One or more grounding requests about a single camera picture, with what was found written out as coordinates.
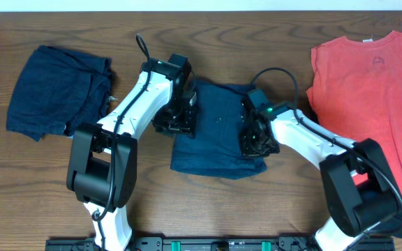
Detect navy blue shorts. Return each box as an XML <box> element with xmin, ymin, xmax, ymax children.
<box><xmin>170</xmin><ymin>81</ymin><xmax>267</xmax><ymax>180</ymax></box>

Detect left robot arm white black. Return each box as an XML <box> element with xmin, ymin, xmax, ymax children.
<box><xmin>66</xmin><ymin>54</ymin><xmax>197</xmax><ymax>250</ymax></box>

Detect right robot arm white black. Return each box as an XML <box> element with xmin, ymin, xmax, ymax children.
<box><xmin>239</xmin><ymin>101</ymin><xmax>402</xmax><ymax>250</ymax></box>

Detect folded navy blue garment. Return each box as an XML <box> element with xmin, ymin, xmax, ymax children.
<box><xmin>6</xmin><ymin>45</ymin><xmax>112</xmax><ymax>142</ymax></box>

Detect red t-shirt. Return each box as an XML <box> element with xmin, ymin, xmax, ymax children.
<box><xmin>306</xmin><ymin>31</ymin><xmax>402</xmax><ymax>193</ymax></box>

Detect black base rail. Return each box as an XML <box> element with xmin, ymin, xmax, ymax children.
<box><xmin>45</xmin><ymin>236</ymin><xmax>396</xmax><ymax>251</ymax></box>

